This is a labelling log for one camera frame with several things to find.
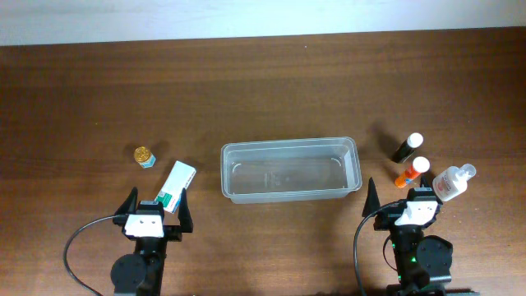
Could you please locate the orange bottle white cap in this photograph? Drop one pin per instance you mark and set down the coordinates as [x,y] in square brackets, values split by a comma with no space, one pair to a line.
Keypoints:
[419,165]

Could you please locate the gold lid small jar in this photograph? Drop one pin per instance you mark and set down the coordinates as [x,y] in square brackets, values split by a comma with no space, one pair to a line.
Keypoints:
[144,157]

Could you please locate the white green medicine box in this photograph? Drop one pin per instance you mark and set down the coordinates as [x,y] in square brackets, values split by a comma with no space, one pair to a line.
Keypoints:
[180,178]

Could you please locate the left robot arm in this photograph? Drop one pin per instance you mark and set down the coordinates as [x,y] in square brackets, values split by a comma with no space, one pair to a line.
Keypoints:
[141,272]

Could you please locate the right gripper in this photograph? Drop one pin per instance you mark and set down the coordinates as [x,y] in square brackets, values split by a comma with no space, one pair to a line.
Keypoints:
[387,217]

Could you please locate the clear plastic container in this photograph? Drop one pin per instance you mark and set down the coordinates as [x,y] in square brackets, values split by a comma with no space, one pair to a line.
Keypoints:
[290,170]

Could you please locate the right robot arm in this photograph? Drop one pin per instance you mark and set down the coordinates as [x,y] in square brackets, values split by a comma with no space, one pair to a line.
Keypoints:
[422,262]

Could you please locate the clear sanitizer bottle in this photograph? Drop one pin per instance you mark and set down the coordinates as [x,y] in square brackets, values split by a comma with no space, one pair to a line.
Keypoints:
[453,181]

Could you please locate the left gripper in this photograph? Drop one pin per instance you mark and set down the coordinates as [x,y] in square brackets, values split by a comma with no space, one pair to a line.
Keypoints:
[174,232]

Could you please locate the black bottle white cap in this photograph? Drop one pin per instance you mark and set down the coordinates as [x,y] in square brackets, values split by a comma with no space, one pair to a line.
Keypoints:
[406,149]

